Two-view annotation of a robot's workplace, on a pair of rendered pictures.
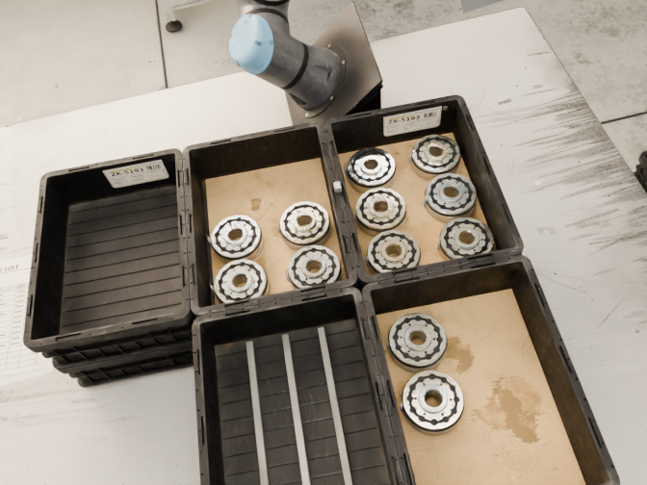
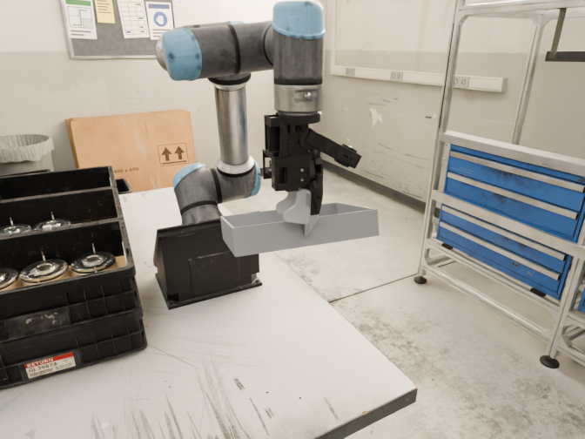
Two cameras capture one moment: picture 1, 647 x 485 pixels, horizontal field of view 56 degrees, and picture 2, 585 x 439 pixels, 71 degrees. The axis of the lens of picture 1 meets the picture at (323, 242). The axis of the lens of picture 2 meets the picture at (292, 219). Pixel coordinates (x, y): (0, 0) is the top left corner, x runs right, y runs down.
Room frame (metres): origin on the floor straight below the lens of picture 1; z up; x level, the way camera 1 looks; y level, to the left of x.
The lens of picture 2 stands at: (0.89, -1.18, 1.37)
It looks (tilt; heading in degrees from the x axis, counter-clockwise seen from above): 23 degrees down; 66
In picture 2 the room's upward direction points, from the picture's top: straight up
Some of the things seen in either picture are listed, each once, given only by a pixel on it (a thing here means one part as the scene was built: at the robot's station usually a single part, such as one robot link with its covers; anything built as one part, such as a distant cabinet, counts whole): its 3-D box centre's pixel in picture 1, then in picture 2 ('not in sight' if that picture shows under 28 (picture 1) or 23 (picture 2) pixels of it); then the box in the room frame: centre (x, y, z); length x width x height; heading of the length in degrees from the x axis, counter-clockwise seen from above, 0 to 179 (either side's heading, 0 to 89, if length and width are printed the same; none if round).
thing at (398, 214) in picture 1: (380, 208); (44, 269); (0.69, -0.13, 0.86); 0.10 x 0.10 x 0.01
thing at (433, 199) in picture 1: (451, 193); not in sight; (0.70, -0.27, 0.86); 0.10 x 0.10 x 0.01
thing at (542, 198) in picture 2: not in sight; (499, 215); (2.57, 0.10, 0.60); 0.72 x 0.03 x 0.56; 94
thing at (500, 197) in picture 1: (415, 183); (36, 260); (0.70, -0.20, 0.92); 0.40 x 0.30 x 0.02; 1
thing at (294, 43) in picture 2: not in sight; (297, 43); (1.17, -0.58, 1.37); 0.09 x 0.08 x 0.11; 87
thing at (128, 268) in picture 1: (120, 255); (56, 199); (0.69, 0.40, 0.87); 0.40 x 0.30 x 0.11; 1
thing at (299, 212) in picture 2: not in sight; (299, 214); (1.16, -0.60, 1.11); 0.06 x 0.03 x 0.09; 176
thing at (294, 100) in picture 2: not in sight; (299, 98); (1.17, -0.59, 1.29); 0.08 x 0.08 x 0.05
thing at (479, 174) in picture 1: (414, 198); (42, 280); (0.70, -0.20, 0.87); 0.40 x 0.30 x 0.11; 1
